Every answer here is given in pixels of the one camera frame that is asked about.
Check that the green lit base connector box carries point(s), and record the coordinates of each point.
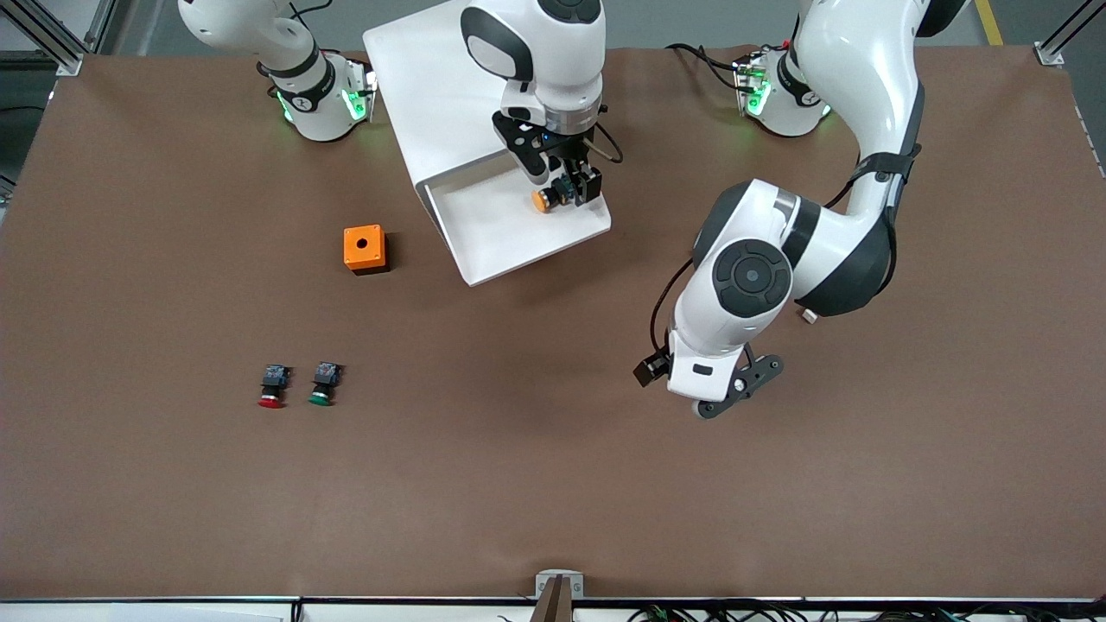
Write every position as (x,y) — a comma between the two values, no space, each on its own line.
(750,82)
(359,91)

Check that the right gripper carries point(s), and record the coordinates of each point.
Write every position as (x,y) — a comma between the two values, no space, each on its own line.
(575,158)

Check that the grey table edge bracket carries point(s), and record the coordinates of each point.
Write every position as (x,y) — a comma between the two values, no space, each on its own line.
(543,587)

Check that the green mushroom push button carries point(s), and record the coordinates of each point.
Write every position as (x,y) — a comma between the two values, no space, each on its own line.
(324,383)

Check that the aluminium frame post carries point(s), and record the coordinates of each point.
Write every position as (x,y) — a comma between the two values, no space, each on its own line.
(65,52)
(1050,52)

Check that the yellow mushroom push button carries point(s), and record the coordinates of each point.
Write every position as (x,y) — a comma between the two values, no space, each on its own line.
(542,202)

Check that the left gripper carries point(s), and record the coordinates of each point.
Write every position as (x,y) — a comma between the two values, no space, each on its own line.
(648,370)

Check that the red mushroom push button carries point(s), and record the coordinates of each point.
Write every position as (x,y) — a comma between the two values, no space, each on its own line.
(273,385)

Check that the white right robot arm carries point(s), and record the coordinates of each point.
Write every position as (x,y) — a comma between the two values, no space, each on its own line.
(562,69)

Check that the orange button enclosure box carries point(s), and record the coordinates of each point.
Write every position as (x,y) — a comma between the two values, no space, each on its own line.
(363,246)

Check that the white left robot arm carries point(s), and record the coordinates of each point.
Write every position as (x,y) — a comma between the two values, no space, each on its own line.
(864,69)

